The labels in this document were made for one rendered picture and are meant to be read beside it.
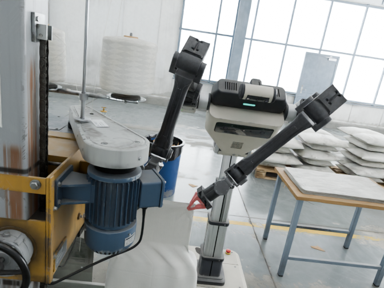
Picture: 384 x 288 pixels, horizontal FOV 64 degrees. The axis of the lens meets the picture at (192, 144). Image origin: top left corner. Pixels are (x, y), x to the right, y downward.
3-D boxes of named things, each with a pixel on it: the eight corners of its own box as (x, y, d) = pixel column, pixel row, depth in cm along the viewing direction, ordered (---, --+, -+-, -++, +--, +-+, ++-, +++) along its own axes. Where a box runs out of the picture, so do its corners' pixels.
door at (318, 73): (320, 127, 948) (339, 56, 888) (321, 127, 939) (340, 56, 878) (288, 122, 942) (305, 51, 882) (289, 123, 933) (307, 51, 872)
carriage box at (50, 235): (88, 220, 115) (93, 140, 106) (51, 287, 82) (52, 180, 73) (20, 212, 113) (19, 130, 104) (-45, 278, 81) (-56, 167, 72)
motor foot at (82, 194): (102, 194, 93) (103, 167, 90) (90, 214, 81) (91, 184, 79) (70, 191, 92) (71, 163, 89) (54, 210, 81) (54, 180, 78)
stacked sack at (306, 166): (327, 171, 498) (329, 163, 494) (338, 181, 458) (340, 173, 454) (287, 164, 498) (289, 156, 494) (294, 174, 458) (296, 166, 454)
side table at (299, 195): (348, 245, 318) (370, 178, 297) (385, 290, 259) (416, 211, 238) (258, 235, 313) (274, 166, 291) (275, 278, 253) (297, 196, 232)
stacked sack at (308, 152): (328, 155, 499) (330, 147, 495) (342, 165, 459) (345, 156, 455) (289, 151, 489) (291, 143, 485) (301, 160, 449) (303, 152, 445)
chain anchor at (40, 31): (54, 44, 73) (54, 15, 72) (44, 43, 69) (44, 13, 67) (42, 42, 73) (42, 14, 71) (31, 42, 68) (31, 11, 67)
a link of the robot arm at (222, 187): (248, 179, 125) (234, 162, 126) (248, 182, 114) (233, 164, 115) (225, 197, 127) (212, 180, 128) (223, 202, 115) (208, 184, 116)
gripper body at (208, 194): (199, 198, 121) (215, 187, 120) (198, 187, 131) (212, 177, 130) (209, 210, 122) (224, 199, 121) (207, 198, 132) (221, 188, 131)
